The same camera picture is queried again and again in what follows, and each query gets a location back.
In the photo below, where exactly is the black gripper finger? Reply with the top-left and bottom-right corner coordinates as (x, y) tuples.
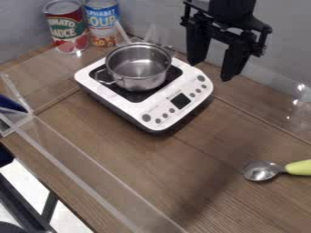
(221, 42), (251, 82)
(185, 21), (211, 66)

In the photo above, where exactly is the silver metal pot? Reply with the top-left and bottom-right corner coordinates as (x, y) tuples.
(95, 42), (176, 92)

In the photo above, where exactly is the tomato sauce can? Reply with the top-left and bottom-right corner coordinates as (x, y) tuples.
(43, 0), (88, 54)

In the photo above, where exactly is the blue cloth object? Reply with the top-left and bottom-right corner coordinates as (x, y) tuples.
(0, 94), (29, 168)

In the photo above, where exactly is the spoon with yellow handle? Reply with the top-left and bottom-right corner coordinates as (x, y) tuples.
(243, 159), (311, 182)

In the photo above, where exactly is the clear acrylic barrier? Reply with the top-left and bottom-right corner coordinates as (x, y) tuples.
(0, 72), (187, 233)

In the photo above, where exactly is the alphabet soup can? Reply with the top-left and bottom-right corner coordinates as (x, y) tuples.
(84, 0), (119, 47)

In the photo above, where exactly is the black metal table frame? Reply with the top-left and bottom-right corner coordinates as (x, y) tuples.
(0, 174), (59, 233)

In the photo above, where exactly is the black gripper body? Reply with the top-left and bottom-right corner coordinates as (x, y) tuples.
(181, 0), (272, 56)

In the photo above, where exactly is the white and black stove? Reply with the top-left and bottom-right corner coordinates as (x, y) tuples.
(75, 58), (213, 133)

